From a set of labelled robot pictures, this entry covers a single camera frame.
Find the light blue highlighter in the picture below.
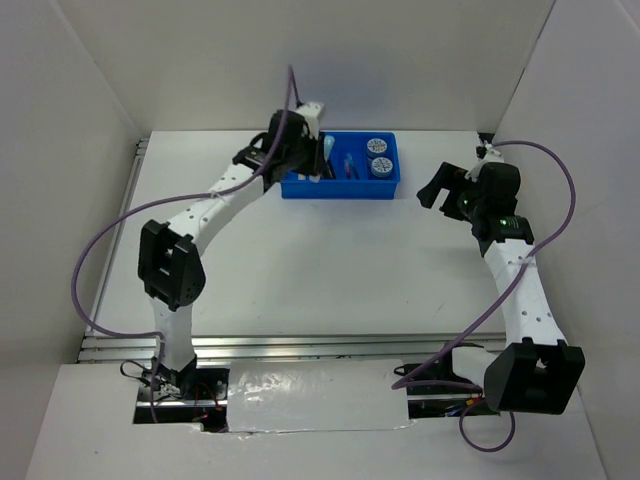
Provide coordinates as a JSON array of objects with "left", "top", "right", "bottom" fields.
[{"left": 323, "top": 135, "right": 335, "bottom": 167}]

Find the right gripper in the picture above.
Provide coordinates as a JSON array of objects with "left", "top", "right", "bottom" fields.
[{"left": 417, "top": 161, "right": 488, "bottom": 223}]

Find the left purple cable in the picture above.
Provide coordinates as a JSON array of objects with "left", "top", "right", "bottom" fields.
[{"left": 71, "top": 64, "right": 301, "bottom": 424}]

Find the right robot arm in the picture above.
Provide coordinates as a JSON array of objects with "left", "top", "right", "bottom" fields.
[{"left": 417, "top": 162, "right": 585, "bottom": 415}]

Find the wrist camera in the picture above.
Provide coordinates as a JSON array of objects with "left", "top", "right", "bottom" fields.
[
  {"left": 294, "top": 101, "right": 325, "bottom": 140},
  {"left": 472, "top": 143, "right": 504, "bottom": 174}
]

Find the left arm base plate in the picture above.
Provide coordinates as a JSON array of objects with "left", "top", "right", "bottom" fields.
[{"left": 119, "top": 361, "right": 230, "bottom": 433}]

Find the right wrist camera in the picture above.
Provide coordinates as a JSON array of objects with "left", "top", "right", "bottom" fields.
[{"left": 472, "top": 143, "right": 504, "bottom": 174}]

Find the white foil sheet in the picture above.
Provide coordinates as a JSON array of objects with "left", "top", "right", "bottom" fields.
[{"left": 227, "top": 360, "right": 411, "bottom": 433}]

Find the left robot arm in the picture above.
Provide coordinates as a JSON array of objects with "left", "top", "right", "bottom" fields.
[{"left": 138, "top": 102, "right": 326, "bottom": 399}]

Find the red gel pen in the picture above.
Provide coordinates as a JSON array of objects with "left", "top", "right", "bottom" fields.
[{"left": 343, "top": 153, "right": 352, "bottom": 179}]

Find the blue plastic divided bin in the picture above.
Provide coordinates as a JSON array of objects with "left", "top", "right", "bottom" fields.
[{"left": 281, "top": 131, "right": 401, "bottom": 200}]

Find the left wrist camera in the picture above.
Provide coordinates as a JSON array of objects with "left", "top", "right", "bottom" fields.
[{"left": 294, "top": 101, "right": 325, "bottom": 140}]

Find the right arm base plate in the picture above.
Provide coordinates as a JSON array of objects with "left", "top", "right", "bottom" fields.
[{"left": 406, "top": 356, "right": 483, "bottom": 419}]

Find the blue gel pen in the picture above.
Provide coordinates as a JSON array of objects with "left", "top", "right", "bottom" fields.
[{"left": 347, "top": 153, "right": 360, "bottom": 180}]

